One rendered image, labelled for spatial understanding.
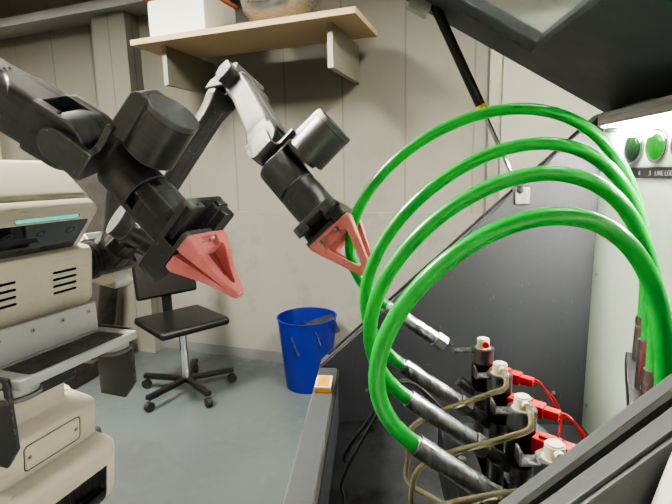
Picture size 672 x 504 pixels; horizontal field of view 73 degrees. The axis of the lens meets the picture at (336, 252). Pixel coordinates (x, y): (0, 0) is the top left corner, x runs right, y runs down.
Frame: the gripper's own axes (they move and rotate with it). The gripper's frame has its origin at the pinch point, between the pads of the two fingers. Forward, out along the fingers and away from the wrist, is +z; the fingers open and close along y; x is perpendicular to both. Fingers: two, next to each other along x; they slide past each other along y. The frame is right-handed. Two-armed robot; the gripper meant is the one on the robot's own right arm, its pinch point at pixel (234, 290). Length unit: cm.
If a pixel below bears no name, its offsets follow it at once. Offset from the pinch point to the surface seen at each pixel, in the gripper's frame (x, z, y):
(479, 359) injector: 18.3, 26.3, 8.3
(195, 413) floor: 163, -15, -181
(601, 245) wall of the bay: 54, 33, 30
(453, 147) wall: 243, -20, 20
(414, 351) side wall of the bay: 48, 24, -10
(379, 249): 7.5, 7.6, 12.5
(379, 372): -7.9, 15.6, 9.8
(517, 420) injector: 2.9, 29.0, 11.5
